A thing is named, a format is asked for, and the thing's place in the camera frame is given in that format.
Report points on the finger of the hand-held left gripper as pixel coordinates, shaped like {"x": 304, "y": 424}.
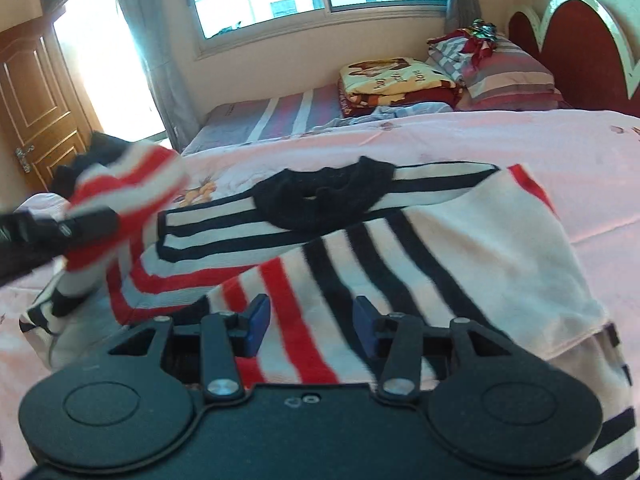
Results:
{"x": 80, "y": 227}

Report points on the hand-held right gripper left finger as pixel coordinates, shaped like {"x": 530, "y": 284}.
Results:
{"x": 259, "y": 322}

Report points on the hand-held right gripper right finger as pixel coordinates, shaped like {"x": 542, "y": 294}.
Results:
{"x": 364, "y": 325}

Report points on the red black white striped sweater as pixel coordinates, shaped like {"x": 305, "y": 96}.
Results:
{"x": 450, "y": 260}

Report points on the folded striped clothes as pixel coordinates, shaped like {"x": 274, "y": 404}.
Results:
{"x": 447, "y": 55}

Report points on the brown wooden door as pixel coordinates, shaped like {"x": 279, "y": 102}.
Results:
{"x": 35, "y": 95}

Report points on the long grey curtain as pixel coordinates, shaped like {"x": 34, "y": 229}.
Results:
{"x": 155, "y": 60}

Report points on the striped mattress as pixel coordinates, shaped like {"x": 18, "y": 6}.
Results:
{"x": 260, "y": 115}

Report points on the light blue cloth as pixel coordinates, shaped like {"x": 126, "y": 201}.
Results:
{"x": 400, "y": 110}

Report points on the folded printed blanket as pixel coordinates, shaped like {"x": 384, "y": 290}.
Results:
{"x": 395, "y": 82}

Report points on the pink floral quilt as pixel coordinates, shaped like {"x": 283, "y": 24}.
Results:
{"x": 600, "y": 185}

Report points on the red bed headboard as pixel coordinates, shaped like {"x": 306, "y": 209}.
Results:
{"x": 585, "y": 40}

